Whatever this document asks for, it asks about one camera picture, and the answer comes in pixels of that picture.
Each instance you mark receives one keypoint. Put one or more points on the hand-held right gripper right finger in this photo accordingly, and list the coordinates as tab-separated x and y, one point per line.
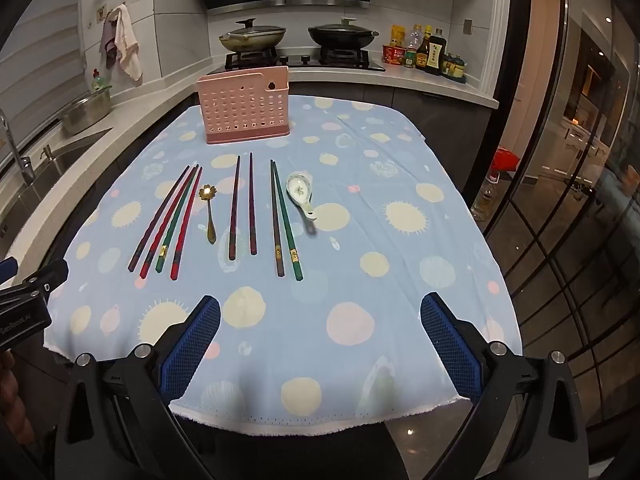
450	347

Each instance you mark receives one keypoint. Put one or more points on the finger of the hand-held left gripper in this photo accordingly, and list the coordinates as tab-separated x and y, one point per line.
45	275
7	270

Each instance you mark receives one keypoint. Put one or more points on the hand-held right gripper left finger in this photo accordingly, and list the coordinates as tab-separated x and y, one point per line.
195	347

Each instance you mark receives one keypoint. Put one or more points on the green chopstick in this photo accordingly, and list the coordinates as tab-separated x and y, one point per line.
286	220
173	232

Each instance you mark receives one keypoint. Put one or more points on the dark purple chopstick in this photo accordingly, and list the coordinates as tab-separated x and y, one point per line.
160	217

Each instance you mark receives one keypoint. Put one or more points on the group of chopsticks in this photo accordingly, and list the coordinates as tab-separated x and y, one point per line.
170	220

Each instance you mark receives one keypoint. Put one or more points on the dark red chopstick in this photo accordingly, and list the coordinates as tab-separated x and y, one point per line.
252	205
235	210

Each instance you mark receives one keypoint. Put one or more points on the brown chopstick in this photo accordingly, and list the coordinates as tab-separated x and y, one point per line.
276	217

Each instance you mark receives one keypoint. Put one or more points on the white ceramic spoon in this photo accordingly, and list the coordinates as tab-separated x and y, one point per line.
297	187

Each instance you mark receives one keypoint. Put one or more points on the pink perforated utensil holder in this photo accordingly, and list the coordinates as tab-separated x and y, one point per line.
240	110

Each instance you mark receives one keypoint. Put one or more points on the person's left hand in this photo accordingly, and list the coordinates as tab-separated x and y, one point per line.
7	375

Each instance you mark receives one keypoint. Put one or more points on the chrome faucet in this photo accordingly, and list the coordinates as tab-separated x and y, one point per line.
22	162

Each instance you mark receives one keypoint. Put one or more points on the blue dotted tablecloth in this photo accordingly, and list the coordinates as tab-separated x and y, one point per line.
300	310

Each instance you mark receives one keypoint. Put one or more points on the steel sink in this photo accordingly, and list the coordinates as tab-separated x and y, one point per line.
60	160

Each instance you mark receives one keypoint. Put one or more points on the gold flower spoon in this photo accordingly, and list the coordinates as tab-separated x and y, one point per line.
211	232

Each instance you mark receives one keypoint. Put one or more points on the small sink tap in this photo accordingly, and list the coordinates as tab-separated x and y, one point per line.
47	154

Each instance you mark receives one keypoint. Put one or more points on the bottles on floor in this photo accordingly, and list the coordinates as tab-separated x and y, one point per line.
484	200

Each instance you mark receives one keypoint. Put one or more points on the red bag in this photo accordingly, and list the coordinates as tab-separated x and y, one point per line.
505	160

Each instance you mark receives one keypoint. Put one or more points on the green dish soap bottle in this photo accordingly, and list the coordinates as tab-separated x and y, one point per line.
100	80

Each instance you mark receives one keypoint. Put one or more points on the black framed glass door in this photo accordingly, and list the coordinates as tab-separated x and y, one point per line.
575	185

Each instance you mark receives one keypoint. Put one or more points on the grey purple hanging towel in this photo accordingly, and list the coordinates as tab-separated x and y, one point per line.
107	40

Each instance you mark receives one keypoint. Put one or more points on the pink hanging towel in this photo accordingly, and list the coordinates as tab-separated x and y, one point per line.
127	40

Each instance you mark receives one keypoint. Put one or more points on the small seasoning jars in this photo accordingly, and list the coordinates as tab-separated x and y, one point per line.
454	67

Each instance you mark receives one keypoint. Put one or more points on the dark soy sauce bottle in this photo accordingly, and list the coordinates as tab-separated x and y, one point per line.
436	55

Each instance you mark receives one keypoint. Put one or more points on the yellow cap sauce bottle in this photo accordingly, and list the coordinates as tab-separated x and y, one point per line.
424	52

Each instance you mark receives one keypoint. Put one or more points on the clear plastic bottle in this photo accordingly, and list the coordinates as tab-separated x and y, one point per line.
412	45

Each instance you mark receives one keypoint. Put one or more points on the black gas stove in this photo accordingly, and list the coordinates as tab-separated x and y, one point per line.
310	60

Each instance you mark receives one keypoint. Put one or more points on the olive pan with lid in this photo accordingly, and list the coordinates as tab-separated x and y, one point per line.
252	39

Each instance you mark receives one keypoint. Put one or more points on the yellow seasoning package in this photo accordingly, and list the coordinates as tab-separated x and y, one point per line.
397	35

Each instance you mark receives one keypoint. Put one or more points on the black wok with lid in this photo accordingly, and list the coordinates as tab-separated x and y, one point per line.
342	36

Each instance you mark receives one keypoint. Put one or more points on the wall socket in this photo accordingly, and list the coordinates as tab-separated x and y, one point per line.
467	27

